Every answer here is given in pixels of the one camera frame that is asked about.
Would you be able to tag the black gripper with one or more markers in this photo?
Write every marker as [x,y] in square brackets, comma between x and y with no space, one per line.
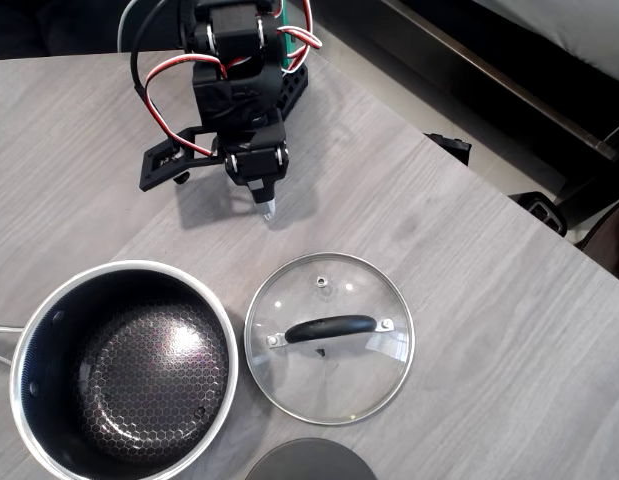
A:
[255,163]

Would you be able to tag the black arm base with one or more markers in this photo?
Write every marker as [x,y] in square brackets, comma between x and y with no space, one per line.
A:
[295,91]

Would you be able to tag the green circuit board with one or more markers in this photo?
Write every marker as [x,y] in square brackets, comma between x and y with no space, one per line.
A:
[289,50]

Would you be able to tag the black table clamp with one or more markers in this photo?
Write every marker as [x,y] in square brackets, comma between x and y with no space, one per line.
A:
[451,147]
[541,210]

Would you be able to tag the black round disc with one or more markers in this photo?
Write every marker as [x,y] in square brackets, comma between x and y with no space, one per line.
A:
[309,462]

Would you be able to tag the white cushion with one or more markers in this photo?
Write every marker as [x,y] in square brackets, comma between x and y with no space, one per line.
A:
[569,30]

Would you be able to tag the brown chair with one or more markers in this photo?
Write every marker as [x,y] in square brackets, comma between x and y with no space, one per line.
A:
[611,240]

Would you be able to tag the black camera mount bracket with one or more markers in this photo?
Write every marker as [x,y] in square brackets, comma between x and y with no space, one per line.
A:
[156,167]

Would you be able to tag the dark bench frame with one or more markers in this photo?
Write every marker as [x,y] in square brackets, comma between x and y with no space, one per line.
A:
[514,80]

